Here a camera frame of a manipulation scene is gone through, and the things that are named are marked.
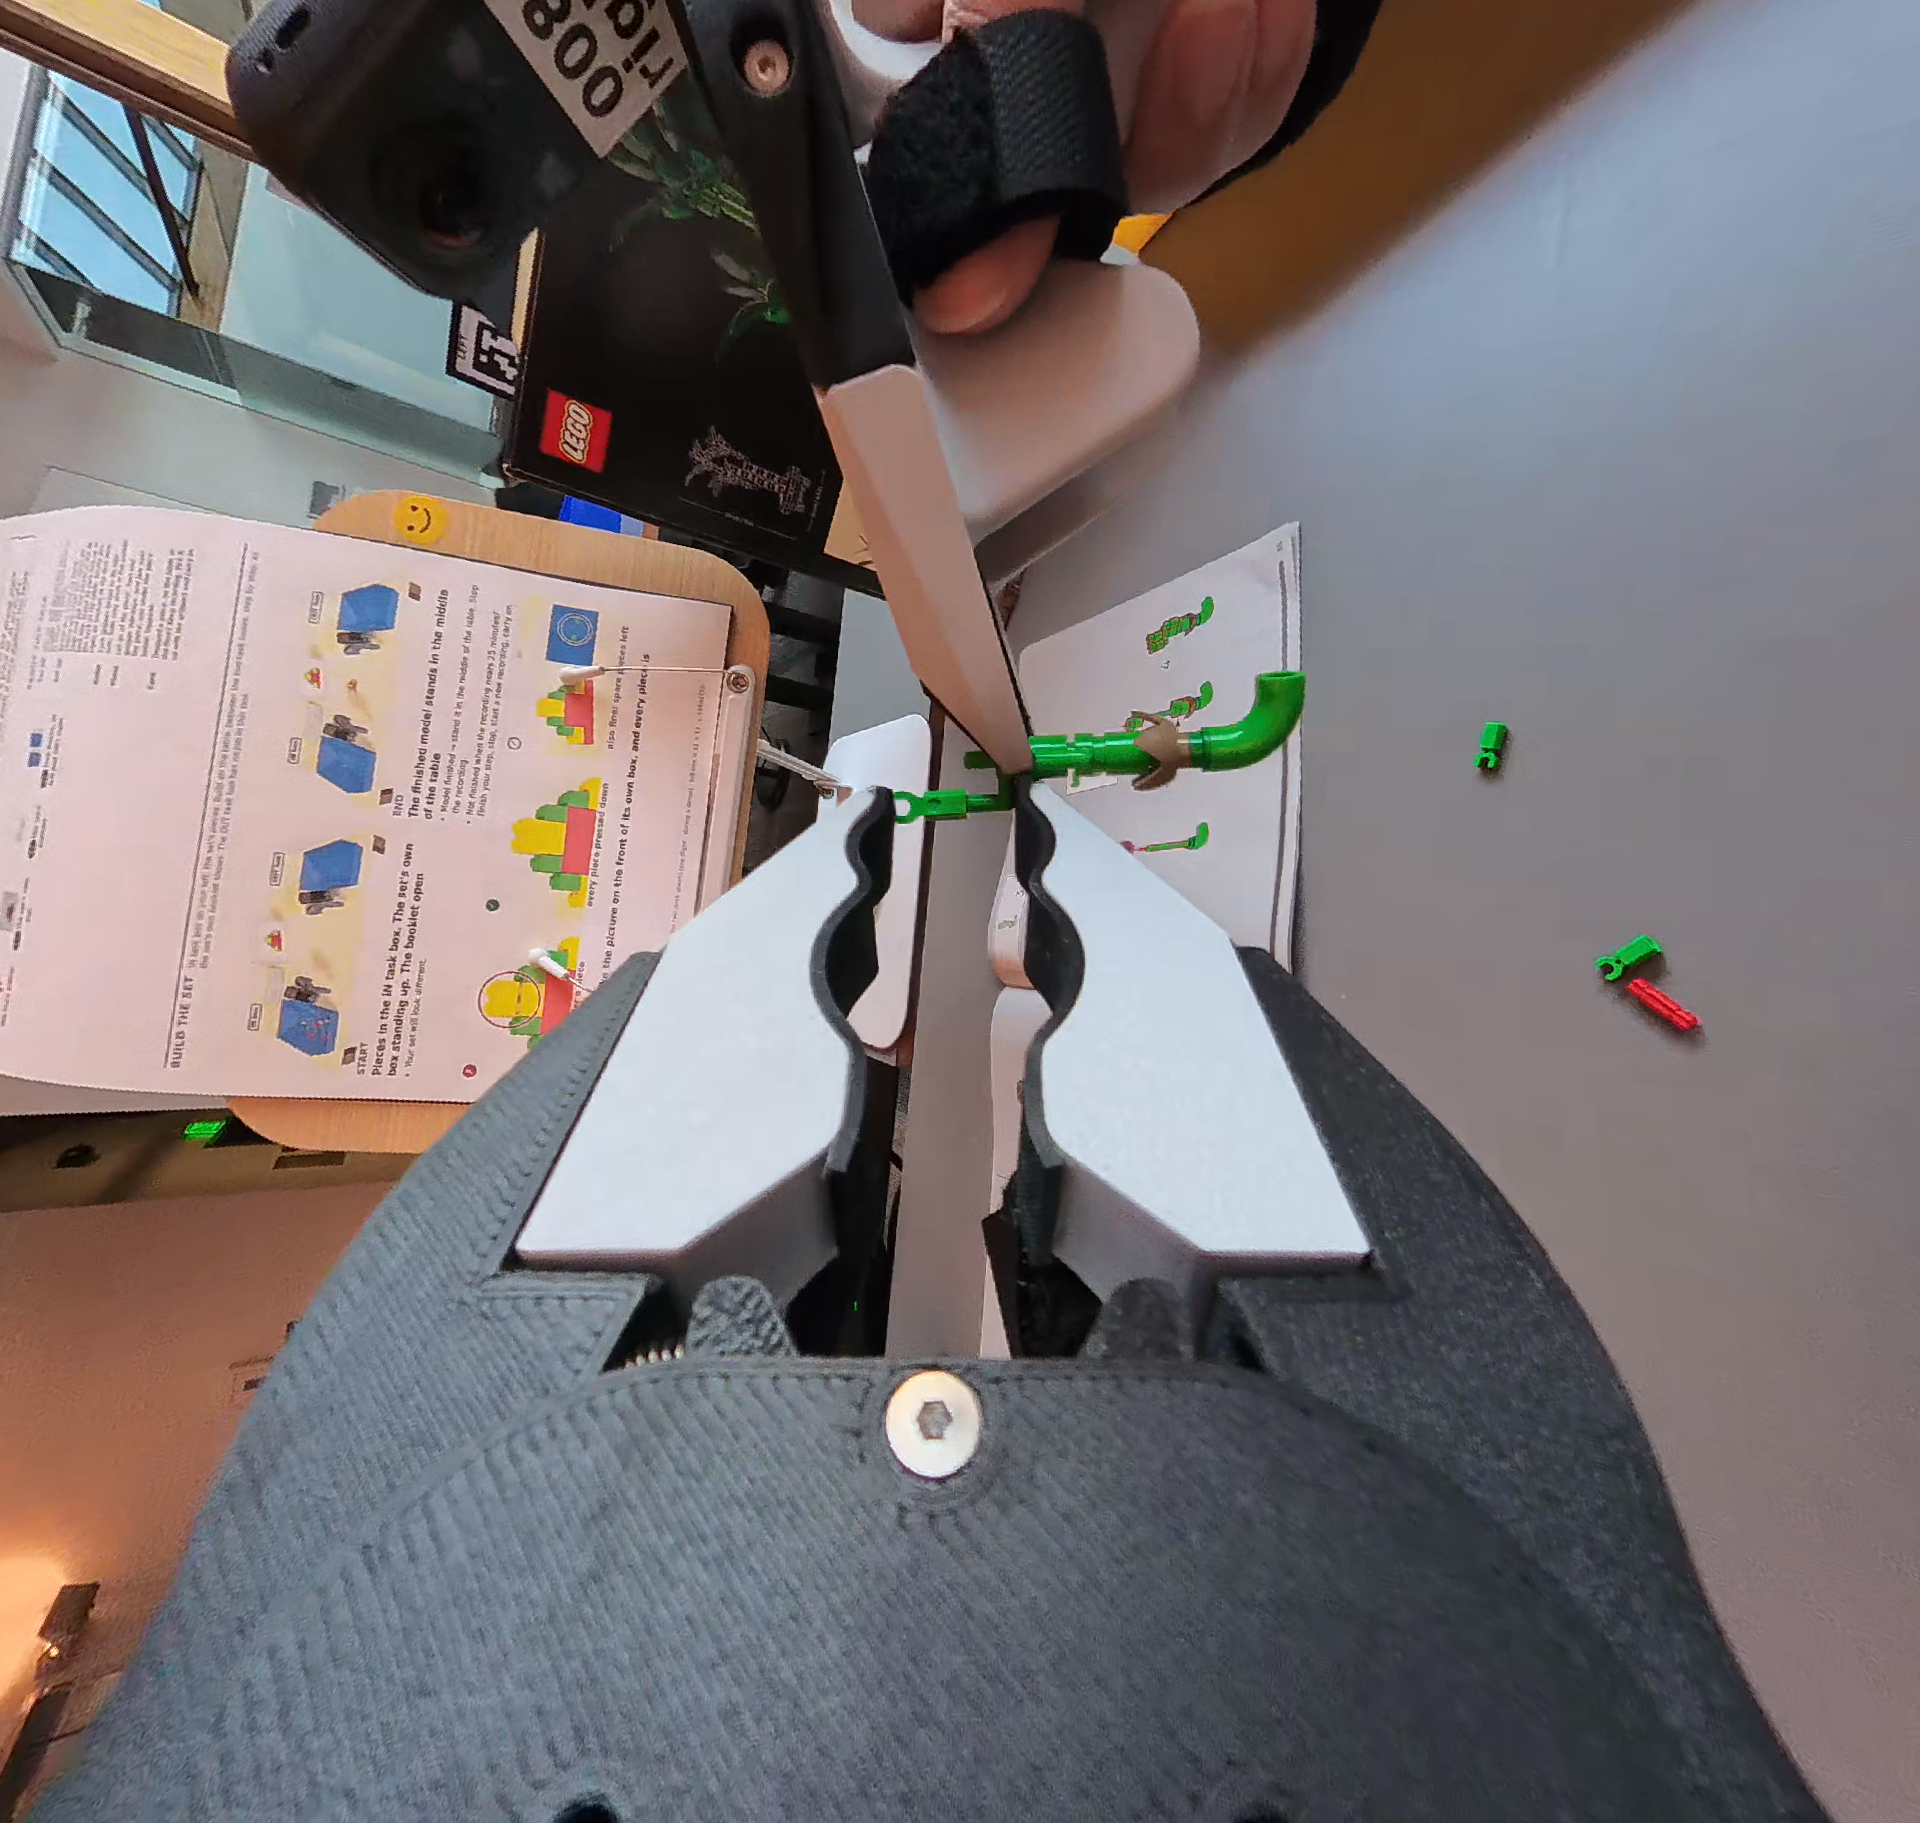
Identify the person's right hand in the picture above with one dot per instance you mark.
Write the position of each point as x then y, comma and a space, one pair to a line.
1202, 71

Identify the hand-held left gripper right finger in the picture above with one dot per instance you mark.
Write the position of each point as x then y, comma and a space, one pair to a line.
1202, 1106

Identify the thin green bar piece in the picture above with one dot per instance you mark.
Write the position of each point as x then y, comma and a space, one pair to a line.
942, 804

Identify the green bamboo stem piece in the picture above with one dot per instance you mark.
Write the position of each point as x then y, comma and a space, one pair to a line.
1270, 725

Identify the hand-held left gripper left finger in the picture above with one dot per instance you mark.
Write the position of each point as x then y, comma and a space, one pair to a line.
706, 1073

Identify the printed instruction sheet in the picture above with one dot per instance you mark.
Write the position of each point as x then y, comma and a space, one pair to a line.
224, 804

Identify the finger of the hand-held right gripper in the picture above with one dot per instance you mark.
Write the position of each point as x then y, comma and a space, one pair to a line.
927, 547

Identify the wooden clipboard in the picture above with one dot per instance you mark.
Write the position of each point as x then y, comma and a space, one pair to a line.
661, 565

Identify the green clip piece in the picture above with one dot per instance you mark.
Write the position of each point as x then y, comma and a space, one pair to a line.
1626, 961

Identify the black bamboo-print box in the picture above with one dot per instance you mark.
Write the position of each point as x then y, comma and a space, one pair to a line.
676, 446

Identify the small green brick piece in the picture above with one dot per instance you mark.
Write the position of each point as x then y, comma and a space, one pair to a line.
1487, 746

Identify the black device with green light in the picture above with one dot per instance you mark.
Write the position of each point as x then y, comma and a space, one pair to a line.
151, 1163

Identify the building instruction booklet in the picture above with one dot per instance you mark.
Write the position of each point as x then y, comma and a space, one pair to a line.
1232, 830

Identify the red pin piece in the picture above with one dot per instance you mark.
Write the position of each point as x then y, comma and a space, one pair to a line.
1663, 1008

